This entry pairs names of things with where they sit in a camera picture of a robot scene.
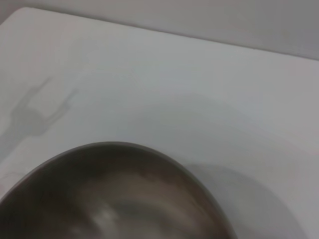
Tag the stainless steel mixing bowl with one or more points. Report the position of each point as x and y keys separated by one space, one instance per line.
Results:
x=112 y=194

